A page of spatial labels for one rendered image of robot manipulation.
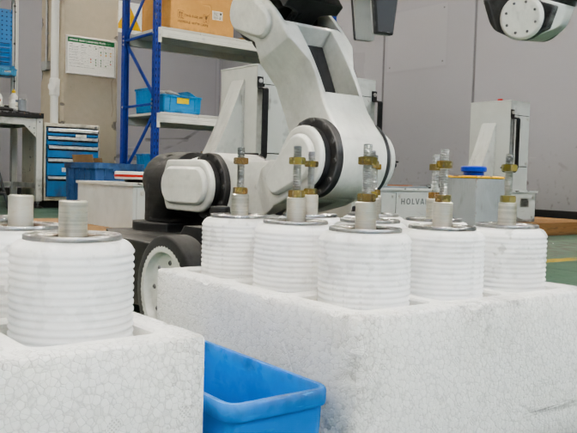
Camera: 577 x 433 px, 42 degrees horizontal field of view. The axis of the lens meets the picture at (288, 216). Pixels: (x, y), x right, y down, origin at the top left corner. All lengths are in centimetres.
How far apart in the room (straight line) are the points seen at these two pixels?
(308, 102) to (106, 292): 84
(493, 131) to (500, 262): 375
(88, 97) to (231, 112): 410
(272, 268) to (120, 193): 222
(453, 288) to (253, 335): 22
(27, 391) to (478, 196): 79
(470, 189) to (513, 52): 595
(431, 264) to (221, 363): 25
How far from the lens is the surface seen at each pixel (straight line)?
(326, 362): 71
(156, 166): 180
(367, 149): 77
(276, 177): 134
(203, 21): 632
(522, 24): 140
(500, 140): 464
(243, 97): 338
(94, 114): 735
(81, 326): 57
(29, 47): 957
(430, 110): 762
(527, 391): 89
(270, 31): 142
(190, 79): 1045
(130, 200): 294
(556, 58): 683
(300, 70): 138
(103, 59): 742
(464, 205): 117
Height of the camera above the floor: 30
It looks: 3 degrees down
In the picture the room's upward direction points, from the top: 2 degrees clockwise
